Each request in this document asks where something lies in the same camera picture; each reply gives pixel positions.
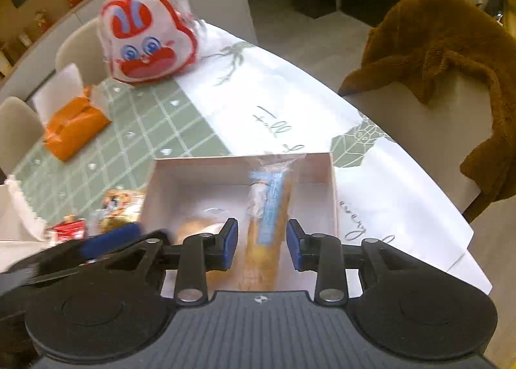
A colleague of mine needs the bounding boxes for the white scalloped cloth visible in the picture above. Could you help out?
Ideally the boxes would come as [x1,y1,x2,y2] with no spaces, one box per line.
[0,175,55,241]

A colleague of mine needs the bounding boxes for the red snack packet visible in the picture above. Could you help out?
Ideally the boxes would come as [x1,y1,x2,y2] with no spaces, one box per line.
[47,216,87,243]

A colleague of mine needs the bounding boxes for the white tissue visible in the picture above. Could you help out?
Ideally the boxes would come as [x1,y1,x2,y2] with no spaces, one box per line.
[31,63,87,128]

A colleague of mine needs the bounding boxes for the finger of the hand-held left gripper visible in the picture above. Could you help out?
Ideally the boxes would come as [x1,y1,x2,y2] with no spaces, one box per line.
[8,223,148,287]

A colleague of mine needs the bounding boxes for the pale pink cardboard box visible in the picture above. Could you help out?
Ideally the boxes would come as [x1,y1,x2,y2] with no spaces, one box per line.
[139,152,342,293]

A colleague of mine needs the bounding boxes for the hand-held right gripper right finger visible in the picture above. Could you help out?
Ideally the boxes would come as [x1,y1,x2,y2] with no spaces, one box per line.
[286,219,424,306]

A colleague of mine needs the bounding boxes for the beige chair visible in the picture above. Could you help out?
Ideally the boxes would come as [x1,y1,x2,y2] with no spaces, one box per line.
[0,97,44,176]
[55,18,109,85]

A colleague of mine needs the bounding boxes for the green checked tablecloth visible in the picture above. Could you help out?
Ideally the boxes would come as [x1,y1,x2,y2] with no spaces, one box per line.
[8,22,494,297]

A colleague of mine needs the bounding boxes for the orange tissue box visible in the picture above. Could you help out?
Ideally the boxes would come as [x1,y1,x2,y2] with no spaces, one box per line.
[42,85,113,163]

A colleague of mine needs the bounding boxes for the colourful snack packet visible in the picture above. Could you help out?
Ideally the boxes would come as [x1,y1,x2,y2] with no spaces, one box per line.
[91,187,148,236]

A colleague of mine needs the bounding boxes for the red white rabbit face bag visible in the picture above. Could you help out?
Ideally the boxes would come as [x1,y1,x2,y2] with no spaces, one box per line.
[97,0,208,87]

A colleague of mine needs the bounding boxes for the white chair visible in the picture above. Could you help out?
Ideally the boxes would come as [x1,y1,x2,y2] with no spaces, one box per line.
[342,66,516,224]

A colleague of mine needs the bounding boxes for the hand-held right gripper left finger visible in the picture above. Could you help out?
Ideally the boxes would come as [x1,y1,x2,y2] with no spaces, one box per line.
[94,218,239,306]

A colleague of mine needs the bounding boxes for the long bread packet blue label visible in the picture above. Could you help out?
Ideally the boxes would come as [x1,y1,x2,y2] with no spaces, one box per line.
[238,155,309,293]

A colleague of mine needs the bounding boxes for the round bread packet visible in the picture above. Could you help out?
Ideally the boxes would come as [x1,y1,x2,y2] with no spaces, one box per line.
[177,208,243,285]

